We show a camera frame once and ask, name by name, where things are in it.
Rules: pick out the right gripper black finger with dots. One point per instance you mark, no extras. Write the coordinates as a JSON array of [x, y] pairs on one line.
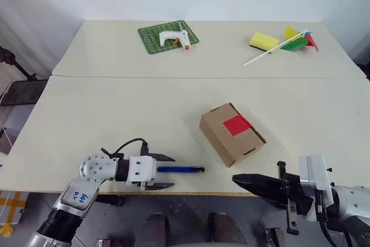
[[263, 192], [257, 179]]

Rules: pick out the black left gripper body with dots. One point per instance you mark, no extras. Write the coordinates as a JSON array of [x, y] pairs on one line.
[[144, 150]]

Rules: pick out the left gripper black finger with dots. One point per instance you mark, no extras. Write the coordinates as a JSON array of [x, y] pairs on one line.
[[159, 186], [162, 157]]

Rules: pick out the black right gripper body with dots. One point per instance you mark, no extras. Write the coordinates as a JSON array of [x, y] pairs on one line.
[[292, 192]]

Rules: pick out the brown cardboard box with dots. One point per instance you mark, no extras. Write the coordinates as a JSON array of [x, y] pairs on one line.
[[219, 143]]

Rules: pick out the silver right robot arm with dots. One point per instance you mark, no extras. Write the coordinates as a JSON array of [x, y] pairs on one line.
[[352, 200]]

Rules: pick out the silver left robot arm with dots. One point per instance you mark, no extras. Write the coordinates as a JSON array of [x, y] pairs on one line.
[[89, 169]]

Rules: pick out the red tape patch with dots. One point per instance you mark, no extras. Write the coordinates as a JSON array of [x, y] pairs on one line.
[[235, 125]]

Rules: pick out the yellow and white taped box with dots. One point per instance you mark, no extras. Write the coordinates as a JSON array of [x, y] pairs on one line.
[[13, 209]]

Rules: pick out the green football field mat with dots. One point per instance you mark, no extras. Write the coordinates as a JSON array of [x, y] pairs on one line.
[[150, 38]]

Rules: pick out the white glue gun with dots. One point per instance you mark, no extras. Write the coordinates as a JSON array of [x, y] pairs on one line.
[[170, 36]]

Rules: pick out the black flat tray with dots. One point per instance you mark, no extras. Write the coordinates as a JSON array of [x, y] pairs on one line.
[[23, 92]]

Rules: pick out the yellow sponge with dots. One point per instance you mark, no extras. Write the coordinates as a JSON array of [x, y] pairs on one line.
[[263, 40]]

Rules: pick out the colourful pinwheel with white stick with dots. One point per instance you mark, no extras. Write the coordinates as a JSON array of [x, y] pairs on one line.
[[295, 44]]

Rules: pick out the black tripod stand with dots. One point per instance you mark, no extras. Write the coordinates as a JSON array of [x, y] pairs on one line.
[[20, 69]]

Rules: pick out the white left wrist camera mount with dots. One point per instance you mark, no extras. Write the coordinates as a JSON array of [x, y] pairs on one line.
[[141, 170]]

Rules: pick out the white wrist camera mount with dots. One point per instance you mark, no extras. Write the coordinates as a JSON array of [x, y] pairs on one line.
[[315, 174], [141, 170]]

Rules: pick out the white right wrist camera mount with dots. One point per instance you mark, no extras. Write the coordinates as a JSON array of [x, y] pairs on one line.
[[315, 174]]

